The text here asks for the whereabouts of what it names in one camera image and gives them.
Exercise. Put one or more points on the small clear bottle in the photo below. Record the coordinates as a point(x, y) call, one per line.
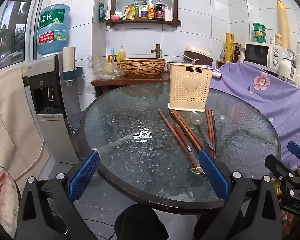
point(223, 56)

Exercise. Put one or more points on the yellow soap dispenser bottle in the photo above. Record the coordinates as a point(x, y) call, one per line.
point(121, 56)

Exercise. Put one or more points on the wooden counter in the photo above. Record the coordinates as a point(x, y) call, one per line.
point(129, 81)

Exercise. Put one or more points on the white paper cup sleeve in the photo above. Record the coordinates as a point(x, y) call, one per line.
point(69, 60)

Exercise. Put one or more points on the window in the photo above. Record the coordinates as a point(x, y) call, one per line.
point(17, 30)

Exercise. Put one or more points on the grey water dispenser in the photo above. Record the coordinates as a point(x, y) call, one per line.
point(47, 92)

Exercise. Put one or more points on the white bottle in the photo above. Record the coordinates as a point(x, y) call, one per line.
point(167, 13)

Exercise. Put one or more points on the white microwave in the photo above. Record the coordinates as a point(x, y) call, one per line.
point(257, 55)

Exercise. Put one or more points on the white kettle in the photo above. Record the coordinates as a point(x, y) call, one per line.
point(287, 66)

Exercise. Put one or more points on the beige cloth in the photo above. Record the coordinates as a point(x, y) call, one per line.
point(9, 120)

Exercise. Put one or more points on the amber sauce bottle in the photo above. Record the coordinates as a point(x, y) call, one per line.
point(151, 12)

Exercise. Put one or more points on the pink bowl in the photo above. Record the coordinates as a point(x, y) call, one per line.
point(115, 17)

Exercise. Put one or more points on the dark cloth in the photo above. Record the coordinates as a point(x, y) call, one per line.
point(140, 222)

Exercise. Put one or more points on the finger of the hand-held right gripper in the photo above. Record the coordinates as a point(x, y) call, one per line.
point(297, 151)
point(277, 166)

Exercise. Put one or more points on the blue water jug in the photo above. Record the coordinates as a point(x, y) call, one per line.
point(53, 30)

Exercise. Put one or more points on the yellow roll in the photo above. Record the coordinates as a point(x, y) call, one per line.
point(229, 47)

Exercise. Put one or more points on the black chopstick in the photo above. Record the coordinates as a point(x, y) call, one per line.
point(214, 135)
point(211, 127)

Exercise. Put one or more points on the brass faucet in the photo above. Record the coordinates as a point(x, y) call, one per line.
point(157, 50)

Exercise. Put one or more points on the clear plastic spoon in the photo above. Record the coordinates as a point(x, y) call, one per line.
point(223, 119)

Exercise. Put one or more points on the wooden box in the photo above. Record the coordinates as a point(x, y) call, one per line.
point(220, 63)

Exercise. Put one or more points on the cream perforated utensil holder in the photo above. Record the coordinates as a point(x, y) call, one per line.
point(190, 90)

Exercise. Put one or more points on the green cup holder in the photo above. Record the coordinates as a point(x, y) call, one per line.
point(77, 72)

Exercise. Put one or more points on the green packet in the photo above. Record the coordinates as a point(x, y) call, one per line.
point(101, 12)

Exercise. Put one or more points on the purple floral cloth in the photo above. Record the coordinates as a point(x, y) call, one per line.
point(265, 100)

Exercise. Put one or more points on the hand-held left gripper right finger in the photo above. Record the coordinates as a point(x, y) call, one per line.
point(212, 173)

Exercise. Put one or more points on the cooking oil bottle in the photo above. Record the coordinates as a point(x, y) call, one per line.
point(144, 11)

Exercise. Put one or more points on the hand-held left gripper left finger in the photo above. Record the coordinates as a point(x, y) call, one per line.
point(84, 173)

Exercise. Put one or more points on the brown wooden chopstick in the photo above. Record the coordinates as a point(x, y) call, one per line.
point(189, 129)
point(208, 122)
point(170, 127)
point(185, 130)

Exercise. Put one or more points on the wooden framed mirror shelf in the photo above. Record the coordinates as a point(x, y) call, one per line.
point(112, 5)

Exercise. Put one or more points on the clear plastic bags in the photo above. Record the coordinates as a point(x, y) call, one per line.
point(102, 68)

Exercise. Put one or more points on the brown glass bottle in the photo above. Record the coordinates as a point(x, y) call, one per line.
point(236, 55)

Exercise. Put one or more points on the round glass table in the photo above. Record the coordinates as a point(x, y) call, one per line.
point(129, 120)

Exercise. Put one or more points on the yellow seasoning pouch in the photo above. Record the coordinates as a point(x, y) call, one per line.
point(128, 12)

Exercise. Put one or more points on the brown and white rice cooker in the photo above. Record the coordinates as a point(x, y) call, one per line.
point(202, 55)

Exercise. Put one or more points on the beige lidded container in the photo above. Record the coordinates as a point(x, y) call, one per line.
point(277, 40)

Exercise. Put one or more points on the beige rolled mat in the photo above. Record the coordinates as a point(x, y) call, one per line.
point(283, 22)

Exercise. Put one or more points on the woven pattern sink basin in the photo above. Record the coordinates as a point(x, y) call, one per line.
point(142, 67)

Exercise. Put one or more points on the dark soy sauce bottle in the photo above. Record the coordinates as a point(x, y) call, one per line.
point(160, 12)

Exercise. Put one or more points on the round patterned cushion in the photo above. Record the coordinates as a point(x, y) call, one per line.
point(2, 200)

